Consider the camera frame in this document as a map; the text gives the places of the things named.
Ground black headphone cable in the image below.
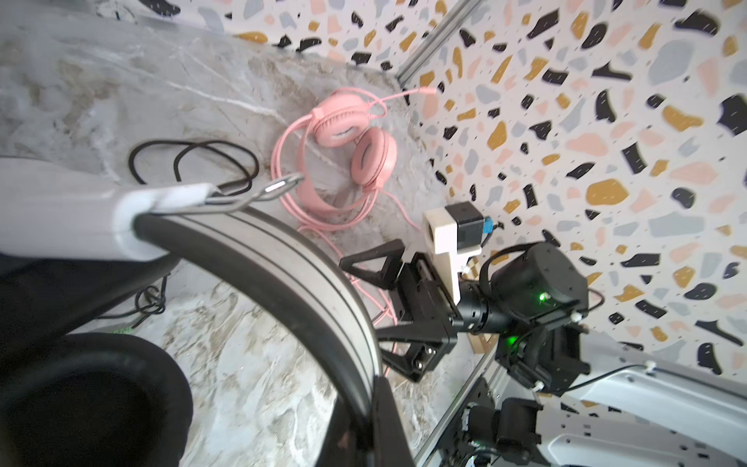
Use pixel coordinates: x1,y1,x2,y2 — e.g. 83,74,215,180
92,138,262,328

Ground white black headphones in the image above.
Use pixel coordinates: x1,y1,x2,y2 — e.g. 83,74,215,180
0,156,381,467

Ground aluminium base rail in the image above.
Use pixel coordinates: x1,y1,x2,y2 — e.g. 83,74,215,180
412,346,508,466

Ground right corner aluminium post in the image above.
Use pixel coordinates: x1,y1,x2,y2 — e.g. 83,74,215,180
395,0,484,86

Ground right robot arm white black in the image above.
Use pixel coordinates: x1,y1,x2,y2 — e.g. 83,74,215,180
340,241,746,466

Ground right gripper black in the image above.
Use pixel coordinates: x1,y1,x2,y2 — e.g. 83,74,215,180
338,239,465,383

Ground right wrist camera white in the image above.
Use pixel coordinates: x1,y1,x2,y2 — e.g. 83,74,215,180
422,202,493,305

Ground pink headphones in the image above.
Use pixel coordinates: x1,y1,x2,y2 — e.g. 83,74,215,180
269,86,439,226

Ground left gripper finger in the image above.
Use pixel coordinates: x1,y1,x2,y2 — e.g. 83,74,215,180
315,377,414,467

